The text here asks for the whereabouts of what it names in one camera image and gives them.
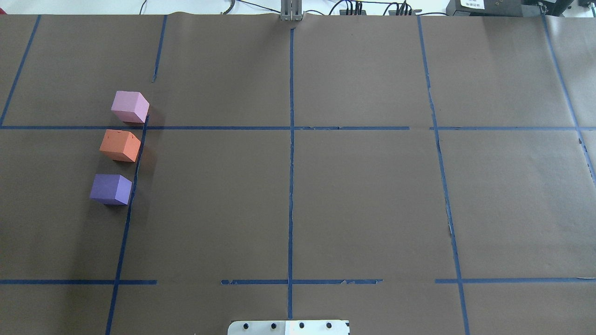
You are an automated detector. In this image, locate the orange foam cube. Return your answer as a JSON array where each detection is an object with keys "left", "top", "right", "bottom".
[{"left": 99, "top": 129, "right": 141, "bottom": 162}]

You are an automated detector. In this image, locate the light pink foam cube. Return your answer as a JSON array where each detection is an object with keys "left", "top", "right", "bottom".
[{"left": 111, "top": 91, "right": 150, "bottom": 124}]

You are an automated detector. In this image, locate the dark purple foam cube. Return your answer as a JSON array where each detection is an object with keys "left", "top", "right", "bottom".
[{"left": 89, "top": 174, "right": 132, "bottom": 206}]

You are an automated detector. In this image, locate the black device box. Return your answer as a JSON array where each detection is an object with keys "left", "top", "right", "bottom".
[{"left": 445, "top": 0, "right": 573, "bottom": 17}]

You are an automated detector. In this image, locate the grey aluminium frame post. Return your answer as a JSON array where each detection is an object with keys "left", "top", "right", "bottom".
[{"left": 279, "top": 0, "right": 304, "bottom": 21}]

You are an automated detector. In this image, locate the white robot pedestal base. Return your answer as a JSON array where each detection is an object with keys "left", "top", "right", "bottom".
[{"left": 227, "top": 320, "right": 351, "bottom": 335}]

